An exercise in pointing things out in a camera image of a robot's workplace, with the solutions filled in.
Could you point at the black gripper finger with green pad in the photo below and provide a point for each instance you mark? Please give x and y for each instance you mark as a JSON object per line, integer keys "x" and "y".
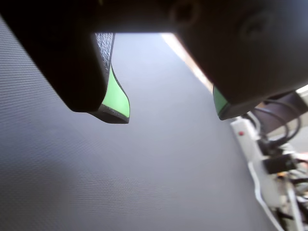
{"x": 240, "y": 67}
{"x": 72, "y": 72}

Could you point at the white power strip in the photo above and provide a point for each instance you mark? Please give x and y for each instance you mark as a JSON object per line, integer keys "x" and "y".
{"x": 250, "y": 149}

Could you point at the black power plug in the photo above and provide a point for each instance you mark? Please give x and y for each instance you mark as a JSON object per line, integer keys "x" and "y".
{"x": 279, "y": 163}

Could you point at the black textured mat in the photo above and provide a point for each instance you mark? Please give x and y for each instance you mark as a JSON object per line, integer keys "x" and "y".
{"x": 96, "y": 180}

